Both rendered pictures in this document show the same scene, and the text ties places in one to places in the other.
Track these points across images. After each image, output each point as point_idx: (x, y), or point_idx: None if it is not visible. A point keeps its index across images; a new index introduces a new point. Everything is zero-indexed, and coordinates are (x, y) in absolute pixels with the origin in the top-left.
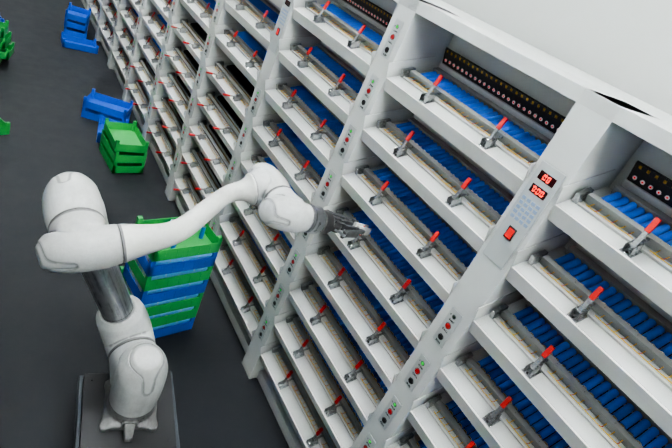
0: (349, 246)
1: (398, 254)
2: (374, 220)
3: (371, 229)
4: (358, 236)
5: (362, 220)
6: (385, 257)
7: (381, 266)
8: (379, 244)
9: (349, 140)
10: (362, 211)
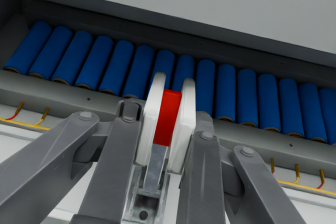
0: (143, 217)
1: (296, 99)
2: (305, 22)
3: (194, 82)
4: (164, 154)
5: (71, 66)
6: (302, 146)
7: (320, 189)
8: (218, 111)
9: None
10: (35, 35)
